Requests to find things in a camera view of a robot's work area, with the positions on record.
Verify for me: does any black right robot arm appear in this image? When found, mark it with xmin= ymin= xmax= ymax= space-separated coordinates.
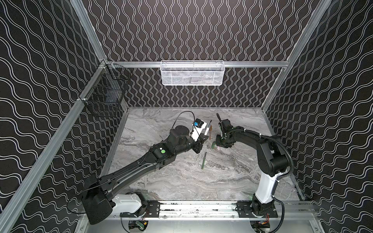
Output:
xmin=216 ymin=114 xmax=294 ymax=216

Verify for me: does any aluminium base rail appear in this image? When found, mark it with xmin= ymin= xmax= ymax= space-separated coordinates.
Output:
xmin=119 ymin=200 xmax=315 ymax=219

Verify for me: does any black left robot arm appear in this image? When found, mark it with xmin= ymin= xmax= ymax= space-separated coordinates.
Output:
xmin=81 ymin=123 xmax=210 ymax=225

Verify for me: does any green uncapped pen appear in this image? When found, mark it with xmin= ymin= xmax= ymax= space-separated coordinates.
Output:
xmin=201 ymin=152 xmax=207 ymax=170

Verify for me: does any white wire mesh basket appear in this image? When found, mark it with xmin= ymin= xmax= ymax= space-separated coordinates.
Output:
xmin=160 ymin=60 xmax=225 ymax=86

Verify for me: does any black wire mesh basket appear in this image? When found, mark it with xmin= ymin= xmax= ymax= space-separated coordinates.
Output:
xmin=82 ymin=60 xmax=133 ymax=118

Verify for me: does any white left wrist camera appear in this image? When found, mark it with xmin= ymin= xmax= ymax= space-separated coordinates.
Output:
xmin=191 ymin=118 xmax=208 ymax=141

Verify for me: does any aluminium right corner post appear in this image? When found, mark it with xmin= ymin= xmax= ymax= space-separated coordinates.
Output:
xmin=261 ymin=0 xmax=331 ymax=113

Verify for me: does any aluminium frame corner post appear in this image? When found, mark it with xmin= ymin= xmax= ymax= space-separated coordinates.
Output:
xmin=71 ymin=0 xmax=107 ymax=61

